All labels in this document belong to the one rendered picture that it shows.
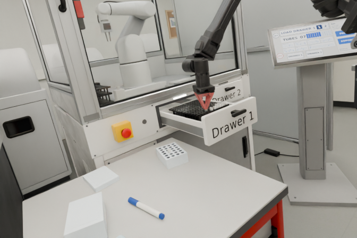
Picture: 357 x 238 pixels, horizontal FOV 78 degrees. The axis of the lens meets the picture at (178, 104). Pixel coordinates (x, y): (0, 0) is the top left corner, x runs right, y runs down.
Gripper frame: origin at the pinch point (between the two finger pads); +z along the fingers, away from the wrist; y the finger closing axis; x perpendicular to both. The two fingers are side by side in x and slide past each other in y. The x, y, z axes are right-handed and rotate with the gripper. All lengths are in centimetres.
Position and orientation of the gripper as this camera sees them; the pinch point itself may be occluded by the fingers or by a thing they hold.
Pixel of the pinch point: (205, 107)
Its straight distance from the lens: 93.6
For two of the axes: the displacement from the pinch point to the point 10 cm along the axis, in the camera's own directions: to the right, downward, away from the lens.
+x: 9.7, -1.7, 1.9
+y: 2.3, 2.3, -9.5
